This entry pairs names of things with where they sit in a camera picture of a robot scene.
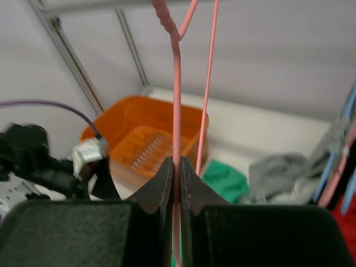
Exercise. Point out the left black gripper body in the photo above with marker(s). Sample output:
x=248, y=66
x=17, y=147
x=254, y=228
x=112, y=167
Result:
x=25, y=152

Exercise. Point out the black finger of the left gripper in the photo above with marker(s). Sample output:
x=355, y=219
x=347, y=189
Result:
x=104, y=187

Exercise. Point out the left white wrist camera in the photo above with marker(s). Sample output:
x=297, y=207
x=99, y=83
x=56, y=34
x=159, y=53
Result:
x=87, y=152

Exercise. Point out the red tank top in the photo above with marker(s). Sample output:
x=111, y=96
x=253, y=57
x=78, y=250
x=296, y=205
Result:
x=347, y=224

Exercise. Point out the green tank top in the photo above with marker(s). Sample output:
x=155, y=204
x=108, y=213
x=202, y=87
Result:
x=225, y=182

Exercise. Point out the blue wire hanger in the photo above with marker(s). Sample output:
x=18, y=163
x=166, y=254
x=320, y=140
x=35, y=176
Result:
x=342, y=129

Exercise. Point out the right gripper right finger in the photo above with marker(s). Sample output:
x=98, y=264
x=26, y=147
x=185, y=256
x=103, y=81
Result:
x=286, y=235

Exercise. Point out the orange plastic basket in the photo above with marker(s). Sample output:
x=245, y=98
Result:
x=139, y=129

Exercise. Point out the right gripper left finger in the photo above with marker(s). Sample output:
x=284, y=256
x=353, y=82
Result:
x=132, y=232

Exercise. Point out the grey tank top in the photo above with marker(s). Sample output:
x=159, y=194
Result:
x=283, y=179

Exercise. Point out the left aluminium frame post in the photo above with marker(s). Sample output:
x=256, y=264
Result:
x=96, y=43

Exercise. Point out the pink wire hanger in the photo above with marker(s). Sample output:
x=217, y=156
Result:
x=176, y=35
x=333, y=182

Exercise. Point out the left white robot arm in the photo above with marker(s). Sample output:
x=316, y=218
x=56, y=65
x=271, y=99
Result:
x=17, y=190

